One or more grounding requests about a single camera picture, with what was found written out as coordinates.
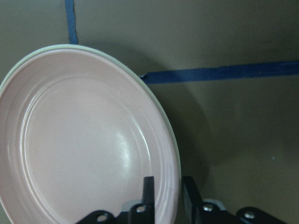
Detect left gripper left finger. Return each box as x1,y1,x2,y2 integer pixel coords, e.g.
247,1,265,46
142,176,155,224

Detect pink plate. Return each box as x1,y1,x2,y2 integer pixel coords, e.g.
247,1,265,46
0,48,180,224

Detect cream plate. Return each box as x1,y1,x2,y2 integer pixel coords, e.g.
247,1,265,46
0,44,182,201

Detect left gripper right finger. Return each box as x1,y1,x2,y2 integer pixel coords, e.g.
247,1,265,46
182,176,202,224

